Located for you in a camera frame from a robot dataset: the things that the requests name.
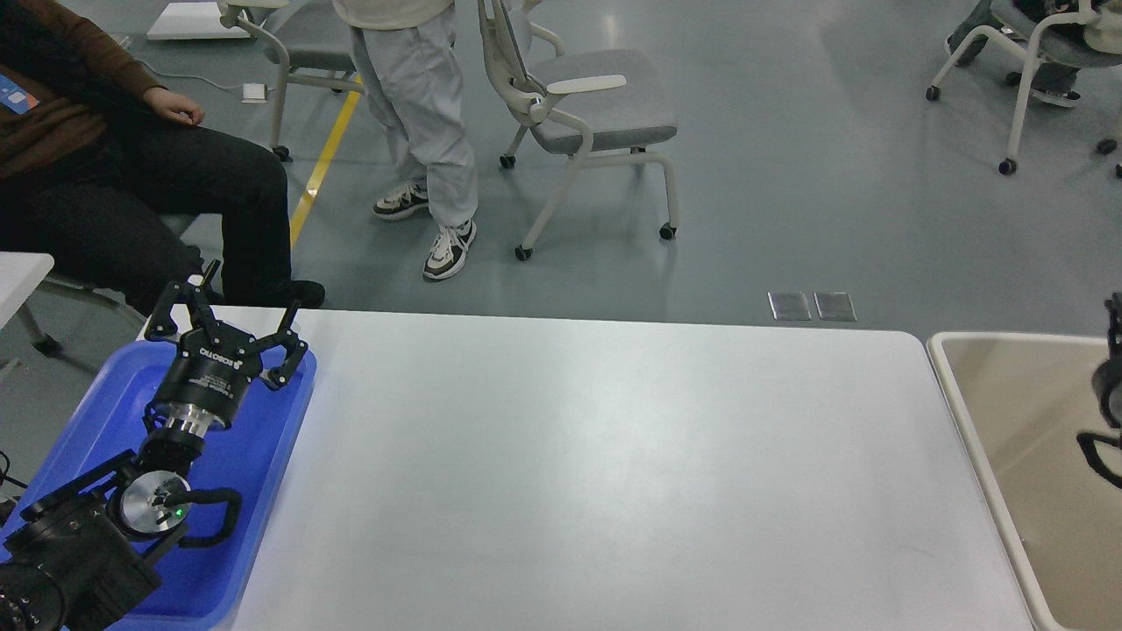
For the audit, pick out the seated person in brown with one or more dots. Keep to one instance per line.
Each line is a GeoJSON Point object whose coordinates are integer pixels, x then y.
{"type": "Point", "coordinates": [100, 152]}

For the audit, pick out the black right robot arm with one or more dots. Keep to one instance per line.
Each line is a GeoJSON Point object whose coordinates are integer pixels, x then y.
{"type": "Point", "coordinates": [1106, 385]}

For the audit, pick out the white floor socket box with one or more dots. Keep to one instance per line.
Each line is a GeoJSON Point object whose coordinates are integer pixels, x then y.
{"type": "Point", "coordinates": [254, 93]}

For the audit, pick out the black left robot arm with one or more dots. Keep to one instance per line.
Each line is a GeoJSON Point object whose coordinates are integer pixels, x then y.
{"type": "Point", "coordinates": [87, 552]}

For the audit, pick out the seated person far right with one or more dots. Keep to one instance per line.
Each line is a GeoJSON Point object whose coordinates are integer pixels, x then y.
{"type": "Point", "coordinates": [1054, 82]}

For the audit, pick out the white side table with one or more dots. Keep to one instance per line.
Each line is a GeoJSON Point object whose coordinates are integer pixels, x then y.
{"type": "Point", "coordinates": [21, 274]}

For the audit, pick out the grey office chair right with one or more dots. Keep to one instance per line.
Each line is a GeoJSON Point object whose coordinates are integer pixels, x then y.
{"type": "Point", "coordinates": [1030, 43]}

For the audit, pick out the beige plastic bin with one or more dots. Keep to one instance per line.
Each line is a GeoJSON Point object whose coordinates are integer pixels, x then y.
{"type": "Point", "coordinates": [1032, 428]}

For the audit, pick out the standing person white trousers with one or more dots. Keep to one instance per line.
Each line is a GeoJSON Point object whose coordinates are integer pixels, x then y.
{"type": "Point", "coordinates": [404, 53]}

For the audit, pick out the grey office chair centre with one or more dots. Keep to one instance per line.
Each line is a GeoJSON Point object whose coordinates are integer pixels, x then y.
{"type": "Point", "coordinates": [599, 109]}

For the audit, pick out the white flat board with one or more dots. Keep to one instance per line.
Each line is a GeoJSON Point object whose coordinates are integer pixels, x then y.
{"type": "Point", "coordinates": [192, 21]}

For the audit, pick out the grey office chair left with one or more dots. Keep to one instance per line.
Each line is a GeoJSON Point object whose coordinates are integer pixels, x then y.
{"type": "Point", "coordinates": [308, 44]}

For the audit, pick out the left floor outlet plate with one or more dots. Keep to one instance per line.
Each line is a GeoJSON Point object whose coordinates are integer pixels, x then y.
{"type": "Point", "coordinates": [789, 306]}

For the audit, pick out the grey office chair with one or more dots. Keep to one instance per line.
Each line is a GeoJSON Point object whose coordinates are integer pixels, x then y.
{"type": "Point", "coordinates": [308, 44]}
{"type": "Point", "coordinates": [1030, 43]}
{"type": "Point", "coordinates": [599, 109]}

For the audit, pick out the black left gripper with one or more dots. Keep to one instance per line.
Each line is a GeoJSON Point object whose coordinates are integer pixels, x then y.
{"type": "Point", "coordinates": [209, 376]}

